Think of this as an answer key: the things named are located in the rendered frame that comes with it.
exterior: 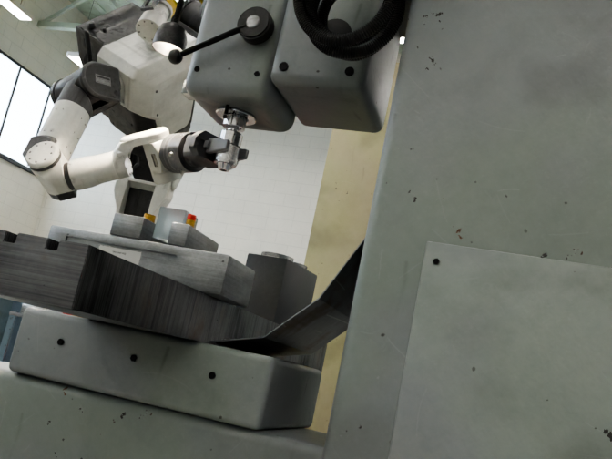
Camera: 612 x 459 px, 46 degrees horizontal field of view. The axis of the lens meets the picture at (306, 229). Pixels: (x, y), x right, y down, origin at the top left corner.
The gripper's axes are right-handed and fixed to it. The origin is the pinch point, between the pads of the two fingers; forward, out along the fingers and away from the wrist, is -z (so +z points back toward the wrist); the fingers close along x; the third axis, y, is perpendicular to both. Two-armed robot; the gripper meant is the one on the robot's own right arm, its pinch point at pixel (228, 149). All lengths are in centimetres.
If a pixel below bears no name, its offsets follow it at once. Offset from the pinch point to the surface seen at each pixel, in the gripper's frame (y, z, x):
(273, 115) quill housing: -8.3, -8.1, 2.7
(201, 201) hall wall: -189, 793, 624
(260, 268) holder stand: 16.9, 23.3, 39.3
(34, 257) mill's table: 34, -28, -49
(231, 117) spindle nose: -6.2, -1.2, -2.1
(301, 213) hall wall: -194, 638, 696
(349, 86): -11.7, -28.5, 0.8
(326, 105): -11.1, -18.9, 6.1
